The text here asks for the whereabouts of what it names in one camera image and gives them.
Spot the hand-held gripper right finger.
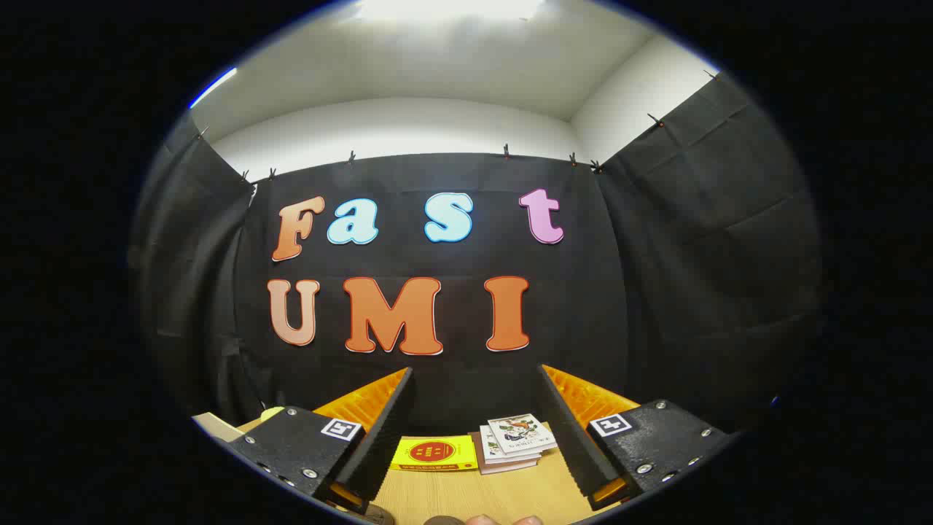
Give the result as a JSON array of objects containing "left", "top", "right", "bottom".
[{"left": 538, "top": 363, "right": 733, "bottom": 511}]

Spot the yellow book with red circle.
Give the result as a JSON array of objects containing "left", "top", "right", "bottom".
[{"left": 390, "top": 435, "right": 480, "bottom": 473}]

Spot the cream fabric storage box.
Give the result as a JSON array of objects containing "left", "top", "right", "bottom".
[{"left": 192, "top": 412, "right": 245, "bottom": 443}]

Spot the black backdrop cloth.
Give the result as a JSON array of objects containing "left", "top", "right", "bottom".
[{"left": 130, "top": 69, "right": 824, "bottom": 442}]

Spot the white illustrated book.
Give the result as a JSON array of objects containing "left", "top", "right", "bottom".
[{"left": 487, "top": 413, "right": 558, "bottom": 456}]

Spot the row of black cloth clips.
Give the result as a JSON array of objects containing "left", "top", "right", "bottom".
[{"left": 193, "top": 69, "right": 719, "bottom": 183}]

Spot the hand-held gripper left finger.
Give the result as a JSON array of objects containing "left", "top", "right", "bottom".
[{"left": 228, "top": 367, "right": 415, "bottom": 515}]

